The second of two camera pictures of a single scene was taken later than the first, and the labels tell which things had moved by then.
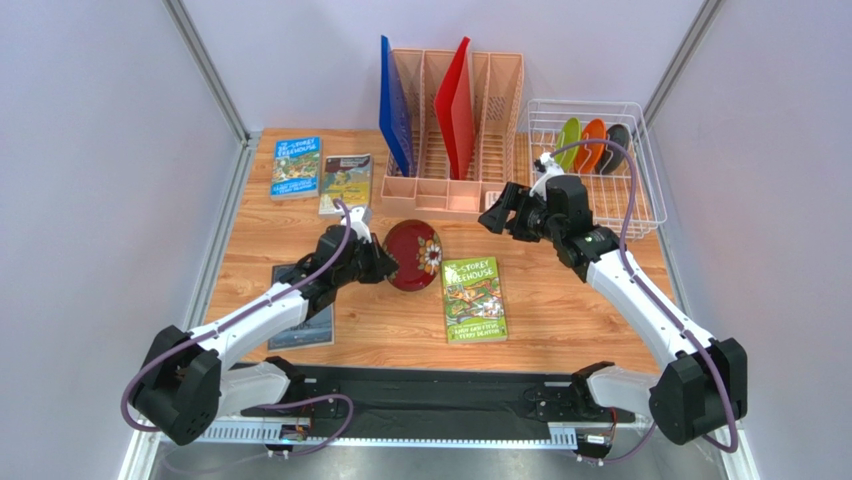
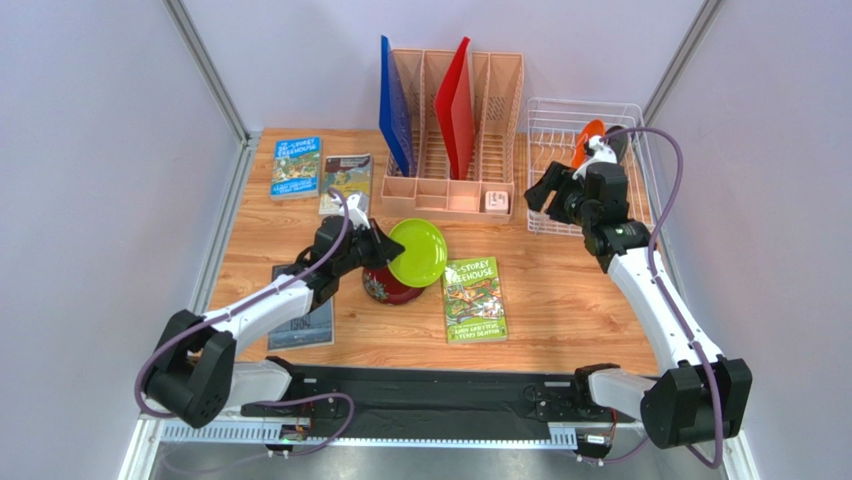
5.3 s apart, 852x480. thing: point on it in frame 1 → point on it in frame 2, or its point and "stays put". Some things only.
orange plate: [588, 154] stays put
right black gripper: [509, 212] → [557, 197]
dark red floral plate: [417, 249] → [382, 285]
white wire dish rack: [605, 144] stays put
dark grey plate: [612, 156] stays put
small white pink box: [491, 197] stays put
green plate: [569, 134] → [423, 260]
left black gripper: [382, 264] stays put
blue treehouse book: [296, 168] stays put
